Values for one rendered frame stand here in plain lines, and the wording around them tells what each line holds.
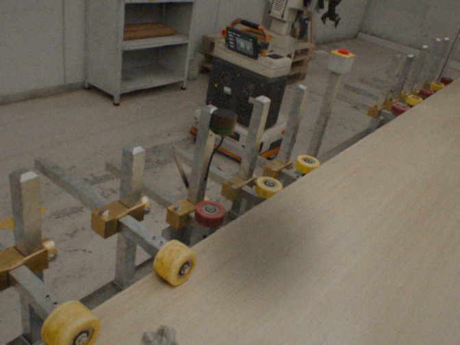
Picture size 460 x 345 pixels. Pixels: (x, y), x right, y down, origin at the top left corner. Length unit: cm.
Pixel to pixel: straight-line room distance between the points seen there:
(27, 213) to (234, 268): 45
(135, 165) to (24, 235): 26
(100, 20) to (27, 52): 64
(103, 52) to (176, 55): 90
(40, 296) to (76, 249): 156
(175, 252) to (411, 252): 66
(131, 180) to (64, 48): 319
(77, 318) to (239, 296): 34
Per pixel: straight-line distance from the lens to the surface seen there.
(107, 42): 396
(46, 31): 398
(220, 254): 105
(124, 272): 116
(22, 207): 85
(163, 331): 85
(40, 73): 405
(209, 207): 117
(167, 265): 91
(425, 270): 124
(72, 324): 78
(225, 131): 109
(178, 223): 121
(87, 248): 241
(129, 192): 101
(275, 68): 306
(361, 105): 250
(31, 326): 106
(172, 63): 468
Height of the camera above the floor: 157
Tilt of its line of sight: 30 degrees down
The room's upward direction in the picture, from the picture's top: 12 degrees clockwise
